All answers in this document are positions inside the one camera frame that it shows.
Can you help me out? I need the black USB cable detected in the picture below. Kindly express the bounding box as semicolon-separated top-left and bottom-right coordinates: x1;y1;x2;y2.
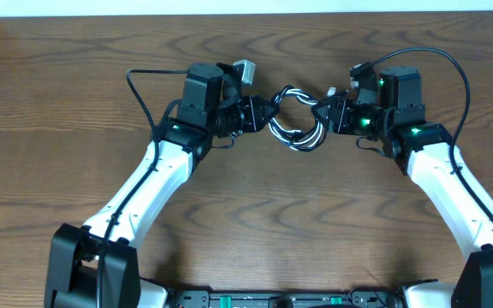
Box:
267;84;328;152

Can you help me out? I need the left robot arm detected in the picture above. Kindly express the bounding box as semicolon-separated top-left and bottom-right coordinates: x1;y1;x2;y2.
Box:
44;60;279;307

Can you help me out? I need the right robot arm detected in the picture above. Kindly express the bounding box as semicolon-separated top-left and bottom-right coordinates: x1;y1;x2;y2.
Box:
312;64;493;307

